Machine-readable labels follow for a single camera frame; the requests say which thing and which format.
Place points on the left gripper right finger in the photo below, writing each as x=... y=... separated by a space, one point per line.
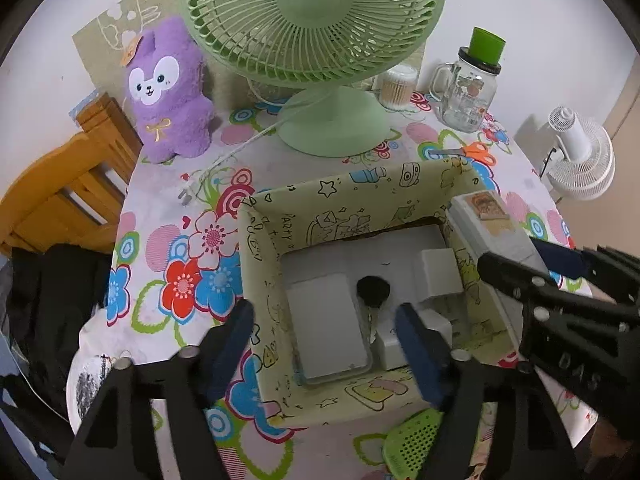
x=529 y=440

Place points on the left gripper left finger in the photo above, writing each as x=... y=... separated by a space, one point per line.
x=116 y=437

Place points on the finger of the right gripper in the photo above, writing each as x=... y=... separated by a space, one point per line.
x=533 y=288
x=614 y=272

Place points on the green perforated panda case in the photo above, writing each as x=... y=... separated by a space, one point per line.
x=406 y=446

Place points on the white 45W charger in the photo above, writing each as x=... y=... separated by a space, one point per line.
x=436 y=274

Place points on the small white charger cube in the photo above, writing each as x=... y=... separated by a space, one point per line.
x=386 y=343

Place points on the white power bank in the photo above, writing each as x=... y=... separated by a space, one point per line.
x=328 y=329

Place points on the white printed tote bag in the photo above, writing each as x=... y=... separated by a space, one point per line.
x=87 y=374

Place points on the white clip fan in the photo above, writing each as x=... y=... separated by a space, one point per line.
x=587 y=167

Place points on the black clothing pile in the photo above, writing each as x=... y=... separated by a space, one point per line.
x=52 y=296

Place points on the floral tablecloth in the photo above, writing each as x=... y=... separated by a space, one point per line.
x=162 y=296

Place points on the glass mason jar mug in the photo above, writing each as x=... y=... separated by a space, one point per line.
x=463 y=91

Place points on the yellow patterned cardboard box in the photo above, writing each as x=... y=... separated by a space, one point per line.
x=303 y=215

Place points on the wooden chair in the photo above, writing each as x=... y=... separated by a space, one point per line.
x=65 y=197

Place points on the cotton swab container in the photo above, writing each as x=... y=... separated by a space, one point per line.
x=398 y=84

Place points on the green plastic cup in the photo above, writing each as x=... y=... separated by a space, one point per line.
x=485 y=46

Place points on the purple plush bunny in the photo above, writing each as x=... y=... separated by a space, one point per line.
x=164 y=85

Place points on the green desk fan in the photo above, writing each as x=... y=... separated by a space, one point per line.
x=320 y=49

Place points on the patterned paper backdrop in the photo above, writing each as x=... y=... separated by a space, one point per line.
x=103 y=41

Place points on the orange handled scissors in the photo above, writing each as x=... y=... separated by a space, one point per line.
x=476 y=151

